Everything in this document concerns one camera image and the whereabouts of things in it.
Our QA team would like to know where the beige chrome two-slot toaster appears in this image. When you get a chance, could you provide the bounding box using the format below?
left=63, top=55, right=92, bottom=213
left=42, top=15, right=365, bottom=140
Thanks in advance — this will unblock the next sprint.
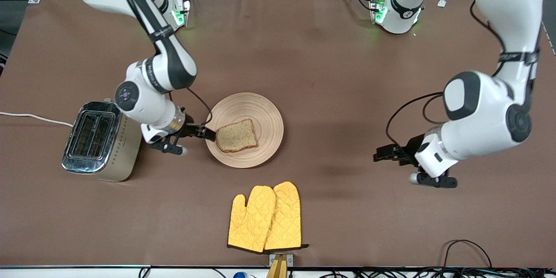
left=61, top=101, right=144, bottom=182

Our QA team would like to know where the yellow quilted mitt with thumb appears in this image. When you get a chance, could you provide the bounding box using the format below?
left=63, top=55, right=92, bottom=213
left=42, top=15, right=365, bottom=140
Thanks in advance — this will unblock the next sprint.
left=228, top=185, right=276, bottom=253

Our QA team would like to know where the brown bread slice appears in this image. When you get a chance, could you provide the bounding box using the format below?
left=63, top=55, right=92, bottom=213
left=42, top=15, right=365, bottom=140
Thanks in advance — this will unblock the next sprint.
left=216, top=118, right=258, bottom=153

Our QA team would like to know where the yellow quilted oven mitt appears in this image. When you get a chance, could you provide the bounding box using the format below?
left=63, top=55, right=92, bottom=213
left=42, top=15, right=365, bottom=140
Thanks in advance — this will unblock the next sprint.
left=264, top=181, right=309, bottom=252

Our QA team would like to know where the white toaster power cable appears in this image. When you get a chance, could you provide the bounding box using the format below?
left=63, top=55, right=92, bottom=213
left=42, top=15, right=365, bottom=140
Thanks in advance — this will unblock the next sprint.
left=0, top=112, right=73, bottom=127

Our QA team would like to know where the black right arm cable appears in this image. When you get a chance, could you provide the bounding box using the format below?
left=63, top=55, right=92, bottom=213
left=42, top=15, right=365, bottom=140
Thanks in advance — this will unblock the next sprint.
left=111, top=0, right=213, bottom=126

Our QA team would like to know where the looped black cable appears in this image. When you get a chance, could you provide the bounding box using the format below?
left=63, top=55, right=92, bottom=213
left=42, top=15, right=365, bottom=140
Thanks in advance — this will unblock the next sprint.
left=442, top=239, right=493, bottom=270

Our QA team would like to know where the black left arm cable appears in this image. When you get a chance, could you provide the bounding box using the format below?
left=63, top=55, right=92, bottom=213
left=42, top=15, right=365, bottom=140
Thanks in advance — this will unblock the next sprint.
left=386, top=0, right=508, bottom=146

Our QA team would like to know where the round wooden plate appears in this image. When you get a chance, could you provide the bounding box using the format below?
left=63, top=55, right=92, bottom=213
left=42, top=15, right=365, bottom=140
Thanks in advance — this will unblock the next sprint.
left=205, top=92, right=285, bottom=169

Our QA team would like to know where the green-lit arm base box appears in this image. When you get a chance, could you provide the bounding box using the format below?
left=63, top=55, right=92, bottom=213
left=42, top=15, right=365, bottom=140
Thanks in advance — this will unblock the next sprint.
left=369, top=0, right=388, bottom=25
left=172, top=0, right=192, bottom=27

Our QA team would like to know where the black cable bundle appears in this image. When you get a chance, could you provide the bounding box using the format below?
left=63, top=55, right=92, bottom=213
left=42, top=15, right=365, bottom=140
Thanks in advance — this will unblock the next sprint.
left=321, top=267, right=556, bottom=278

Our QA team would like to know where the small metal bracket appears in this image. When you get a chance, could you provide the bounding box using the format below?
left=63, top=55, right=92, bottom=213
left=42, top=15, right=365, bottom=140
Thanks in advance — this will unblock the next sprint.
left=268, top=254, right=294, bottom=268

